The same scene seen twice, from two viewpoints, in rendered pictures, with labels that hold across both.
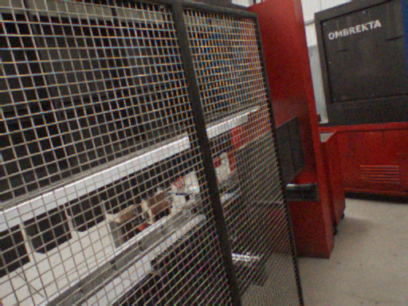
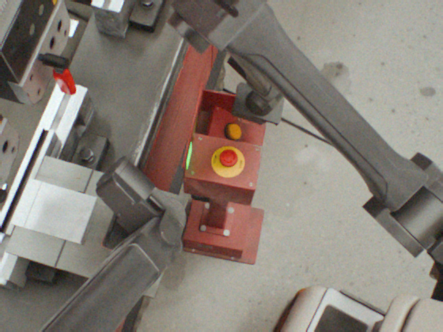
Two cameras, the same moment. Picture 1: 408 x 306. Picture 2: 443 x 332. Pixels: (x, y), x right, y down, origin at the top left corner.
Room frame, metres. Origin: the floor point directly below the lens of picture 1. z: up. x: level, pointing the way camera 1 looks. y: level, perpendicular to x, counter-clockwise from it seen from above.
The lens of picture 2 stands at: (2.72, 0.26, 1.97)
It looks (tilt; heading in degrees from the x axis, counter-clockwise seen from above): 72 degrees down; 157
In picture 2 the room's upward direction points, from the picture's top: 5 degrees clockwise
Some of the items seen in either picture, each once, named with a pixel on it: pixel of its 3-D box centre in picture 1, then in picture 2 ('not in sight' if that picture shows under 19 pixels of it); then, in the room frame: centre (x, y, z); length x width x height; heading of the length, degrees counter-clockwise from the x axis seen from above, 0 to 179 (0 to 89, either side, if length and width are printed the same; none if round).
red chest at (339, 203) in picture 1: (312, 182); not in sight; (3.37, -1.09, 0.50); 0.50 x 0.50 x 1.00; 55
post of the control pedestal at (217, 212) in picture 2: not in sight; (220, 194); (2.26, 0.48, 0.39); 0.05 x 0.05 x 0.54; 61
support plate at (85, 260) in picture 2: (186, 189); (98, 224); (2.42, 0.18, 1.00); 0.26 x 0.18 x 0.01; 55
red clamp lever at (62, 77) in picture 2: not in sight; (58, 74); (2.25, 0.20, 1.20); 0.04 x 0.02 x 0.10; 55
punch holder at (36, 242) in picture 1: (48, 227); not in sight; (1.38, 0.73, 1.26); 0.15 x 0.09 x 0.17; 145
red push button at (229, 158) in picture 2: not in sight; (228, 160); (2.31, 0.46, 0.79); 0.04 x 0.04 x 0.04
